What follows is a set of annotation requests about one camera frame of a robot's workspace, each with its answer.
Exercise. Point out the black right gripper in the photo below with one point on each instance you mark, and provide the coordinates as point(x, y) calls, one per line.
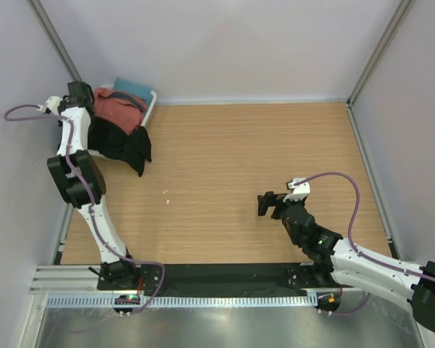
point(271, 199)

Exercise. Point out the black tank top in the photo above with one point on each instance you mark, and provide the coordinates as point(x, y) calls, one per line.
point(114, 143)

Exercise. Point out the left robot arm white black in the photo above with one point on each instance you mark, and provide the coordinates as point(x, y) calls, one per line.
point(81, 184)

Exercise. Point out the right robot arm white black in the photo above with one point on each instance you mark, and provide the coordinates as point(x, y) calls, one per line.
point(406, 284)

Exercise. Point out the red tank top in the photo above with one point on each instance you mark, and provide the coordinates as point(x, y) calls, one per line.
point(124, 110)

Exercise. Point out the teal blue garment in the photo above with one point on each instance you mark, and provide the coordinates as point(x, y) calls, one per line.
point(137, 89)

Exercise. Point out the white plastic laundry basket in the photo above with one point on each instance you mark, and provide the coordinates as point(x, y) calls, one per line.
point(149, 105)

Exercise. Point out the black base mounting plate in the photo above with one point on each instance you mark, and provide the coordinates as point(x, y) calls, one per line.
point(203, 279)

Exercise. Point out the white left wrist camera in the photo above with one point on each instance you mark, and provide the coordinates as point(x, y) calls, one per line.
point(51, 106)

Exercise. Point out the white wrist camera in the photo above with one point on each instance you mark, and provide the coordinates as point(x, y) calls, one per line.
point(299, 189)
point(51, 106)

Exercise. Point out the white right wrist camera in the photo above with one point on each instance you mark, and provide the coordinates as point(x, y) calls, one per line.
point(299, 189)

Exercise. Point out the aluminium frame post left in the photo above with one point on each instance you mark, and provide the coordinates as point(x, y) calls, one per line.
point(51, 32)

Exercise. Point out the white slotted cable duct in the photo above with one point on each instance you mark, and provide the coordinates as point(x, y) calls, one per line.
point(119, 301)

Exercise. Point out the aluminium front rail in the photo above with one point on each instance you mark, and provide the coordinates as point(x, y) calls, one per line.
point(63, 279)

